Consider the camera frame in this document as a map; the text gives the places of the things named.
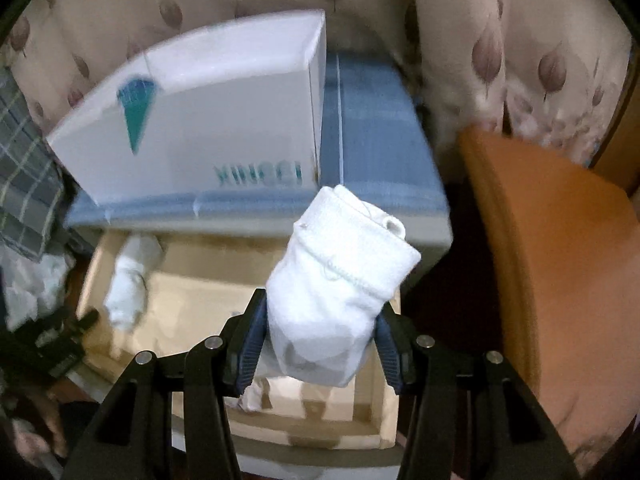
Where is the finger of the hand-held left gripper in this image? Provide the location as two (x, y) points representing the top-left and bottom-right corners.
(70, 308), (101, 335)

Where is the white crumpled cloth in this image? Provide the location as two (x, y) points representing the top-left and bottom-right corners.
(237, 377), (273, 413)

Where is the white plastic bag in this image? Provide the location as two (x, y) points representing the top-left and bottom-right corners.
(0, 250), (76, 331)

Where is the grey plaid quilt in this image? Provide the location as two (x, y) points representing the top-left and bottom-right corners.
(0, 67), (66, 261)

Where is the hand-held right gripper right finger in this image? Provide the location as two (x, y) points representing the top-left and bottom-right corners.
(375, 310), (576, 480)

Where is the grey fronted wooden drawer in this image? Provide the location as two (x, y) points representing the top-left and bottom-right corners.
(75, 230), (406, 480)

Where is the white box with teal mark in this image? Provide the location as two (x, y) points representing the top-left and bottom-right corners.
(45, 8), (328, 206)

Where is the leaf print curtain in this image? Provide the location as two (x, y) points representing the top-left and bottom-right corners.
(0, 0), (640, 171)

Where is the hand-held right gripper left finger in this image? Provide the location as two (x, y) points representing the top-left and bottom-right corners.
(60, 287), (271, 480)

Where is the blue checked cloth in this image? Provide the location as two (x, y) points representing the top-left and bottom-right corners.
(65, 50), (451, 236)

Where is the orange wooden furniture panel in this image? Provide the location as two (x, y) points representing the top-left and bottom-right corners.
(457, 90), (640, 461)

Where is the white tied garment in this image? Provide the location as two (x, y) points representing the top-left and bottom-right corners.
(103, 234), (163, 333)

